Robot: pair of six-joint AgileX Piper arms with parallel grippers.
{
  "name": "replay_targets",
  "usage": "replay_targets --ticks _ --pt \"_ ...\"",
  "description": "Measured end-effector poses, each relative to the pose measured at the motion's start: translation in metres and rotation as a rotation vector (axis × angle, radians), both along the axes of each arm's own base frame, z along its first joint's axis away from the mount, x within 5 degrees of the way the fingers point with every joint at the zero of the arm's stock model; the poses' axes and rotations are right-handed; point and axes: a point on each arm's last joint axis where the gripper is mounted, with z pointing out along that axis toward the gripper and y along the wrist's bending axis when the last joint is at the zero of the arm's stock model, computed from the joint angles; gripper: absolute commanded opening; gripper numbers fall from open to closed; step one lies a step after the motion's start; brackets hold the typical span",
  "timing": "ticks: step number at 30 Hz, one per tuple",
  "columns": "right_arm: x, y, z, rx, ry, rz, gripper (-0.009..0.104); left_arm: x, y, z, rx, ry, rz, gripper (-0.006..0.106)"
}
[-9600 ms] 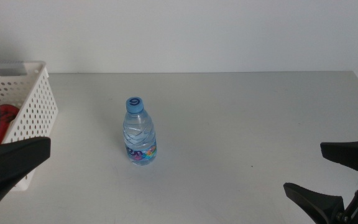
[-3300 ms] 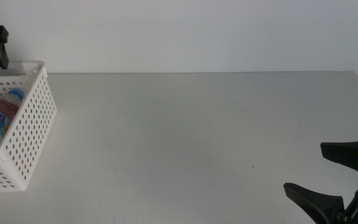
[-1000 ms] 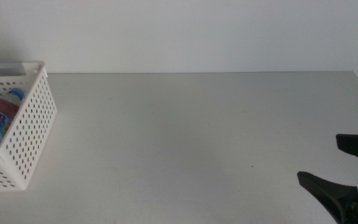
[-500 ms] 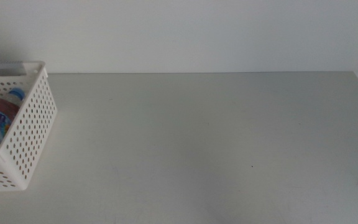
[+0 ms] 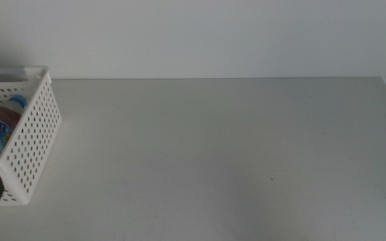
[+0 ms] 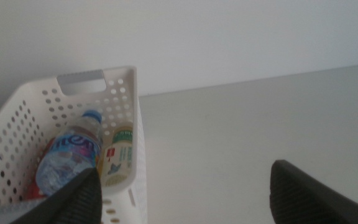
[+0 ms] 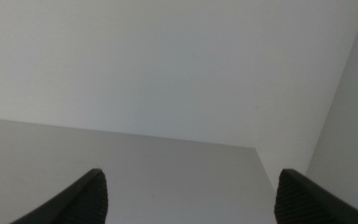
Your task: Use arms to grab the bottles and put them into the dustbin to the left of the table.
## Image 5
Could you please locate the red cola can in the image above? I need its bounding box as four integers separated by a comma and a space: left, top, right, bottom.
0, 105, 23, 133

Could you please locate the white perforated plastic basket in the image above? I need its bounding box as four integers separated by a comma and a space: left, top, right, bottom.
0, 65, 63, 206

